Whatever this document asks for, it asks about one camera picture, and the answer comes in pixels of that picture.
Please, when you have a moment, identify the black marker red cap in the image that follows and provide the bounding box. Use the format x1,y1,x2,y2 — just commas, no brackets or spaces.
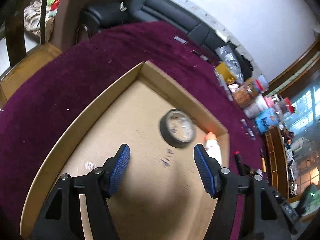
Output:
233,151,246,176

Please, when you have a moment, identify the white small bottle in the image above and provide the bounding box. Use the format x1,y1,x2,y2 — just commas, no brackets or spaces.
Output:
205,132,222,165

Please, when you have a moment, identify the black tape roll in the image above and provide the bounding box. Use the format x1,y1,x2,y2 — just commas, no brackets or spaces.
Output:
159,108,196,148

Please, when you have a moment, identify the black gold lipstick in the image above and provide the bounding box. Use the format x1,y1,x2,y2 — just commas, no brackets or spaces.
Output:
244,164,255,178

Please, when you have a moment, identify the yellow black pen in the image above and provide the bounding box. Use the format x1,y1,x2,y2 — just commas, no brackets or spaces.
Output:
260,148,267,173

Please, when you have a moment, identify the wooden side cabinet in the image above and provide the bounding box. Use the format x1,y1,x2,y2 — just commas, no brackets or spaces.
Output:
263,127,289,199

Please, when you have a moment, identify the cardboard tray box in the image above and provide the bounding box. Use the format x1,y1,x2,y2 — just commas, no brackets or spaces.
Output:
20,61,229,239

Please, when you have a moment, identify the blue label clear jar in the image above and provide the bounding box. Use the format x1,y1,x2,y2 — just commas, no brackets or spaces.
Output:
254,108,279,133

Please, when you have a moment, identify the purple tablecloth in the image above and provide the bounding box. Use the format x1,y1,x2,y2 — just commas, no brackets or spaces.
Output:
1,22,263,239

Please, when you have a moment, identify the red lid clear jar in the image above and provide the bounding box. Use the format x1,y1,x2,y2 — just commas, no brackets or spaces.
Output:
275,98,295,115

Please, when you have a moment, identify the white plastic tub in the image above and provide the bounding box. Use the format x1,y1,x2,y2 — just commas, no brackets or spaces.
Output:
244,95,268,119

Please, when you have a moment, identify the brown label jar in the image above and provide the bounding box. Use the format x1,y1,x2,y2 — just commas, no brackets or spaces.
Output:
233,85,255,108

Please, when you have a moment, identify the gold tape red blue lid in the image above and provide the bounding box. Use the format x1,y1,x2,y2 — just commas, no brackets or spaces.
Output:
246,79,264,94

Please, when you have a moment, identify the white thin pen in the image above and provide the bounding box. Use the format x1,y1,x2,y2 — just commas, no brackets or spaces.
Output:
213,67,223,87

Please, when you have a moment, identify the yellow tape roll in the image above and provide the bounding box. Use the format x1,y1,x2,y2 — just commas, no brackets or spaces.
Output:
216,62,236,85

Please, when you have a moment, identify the metal clip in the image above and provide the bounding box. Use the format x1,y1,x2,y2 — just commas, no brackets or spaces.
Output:
174,36,188,44

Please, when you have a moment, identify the brown armchair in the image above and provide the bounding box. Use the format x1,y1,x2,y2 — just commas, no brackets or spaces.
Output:
51,0,139,52

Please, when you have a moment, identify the black leather sofa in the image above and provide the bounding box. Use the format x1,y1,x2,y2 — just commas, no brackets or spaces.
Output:
79,0,253,80

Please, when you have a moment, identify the dark wooden chair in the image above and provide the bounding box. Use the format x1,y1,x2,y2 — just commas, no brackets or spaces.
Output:
1,0,61,107

